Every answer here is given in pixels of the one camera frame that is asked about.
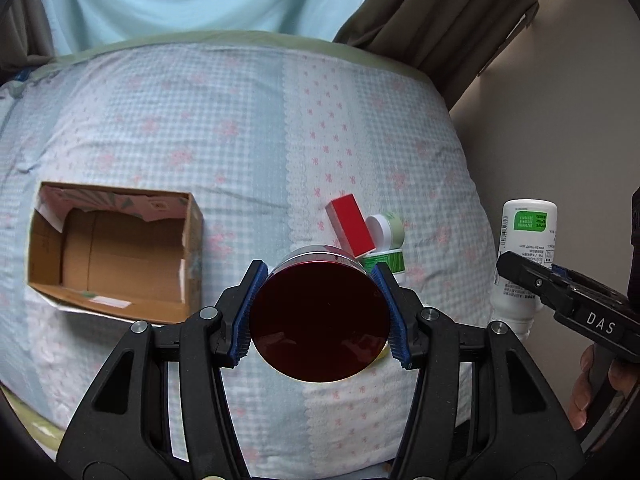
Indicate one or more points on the person's right hand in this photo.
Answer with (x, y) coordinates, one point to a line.
(622, 379)

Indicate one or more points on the open cardboard box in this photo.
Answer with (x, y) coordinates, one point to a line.
(123, 253)

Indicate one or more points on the yellow tape roll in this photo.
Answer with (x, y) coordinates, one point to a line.
(384, 352)

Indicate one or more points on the green label white jar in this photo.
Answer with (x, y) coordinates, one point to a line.
(393, 258)

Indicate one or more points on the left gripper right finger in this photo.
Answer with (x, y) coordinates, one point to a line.
(482, 408)

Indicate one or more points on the dark brown right curtain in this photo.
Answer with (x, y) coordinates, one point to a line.
(450, 41)

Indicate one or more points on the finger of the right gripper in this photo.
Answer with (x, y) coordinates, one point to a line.
(532, 277)
(565, 274)

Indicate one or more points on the white pill bottle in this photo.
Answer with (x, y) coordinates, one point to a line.
(527, 234)

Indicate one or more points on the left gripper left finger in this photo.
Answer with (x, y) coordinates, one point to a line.
(157, 408)

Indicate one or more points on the blue checkered floral bedsheet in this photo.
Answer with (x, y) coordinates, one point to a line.
(263, 132)

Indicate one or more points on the dark brown left curtain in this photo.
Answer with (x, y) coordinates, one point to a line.
(26, 39)

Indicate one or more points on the red round tin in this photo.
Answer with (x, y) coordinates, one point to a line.
(319, 317)

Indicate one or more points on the dark brown curtain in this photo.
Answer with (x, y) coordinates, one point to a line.
(450, 41)
(26, 39)

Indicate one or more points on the red rectangular box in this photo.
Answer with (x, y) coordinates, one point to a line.
(349, 225)

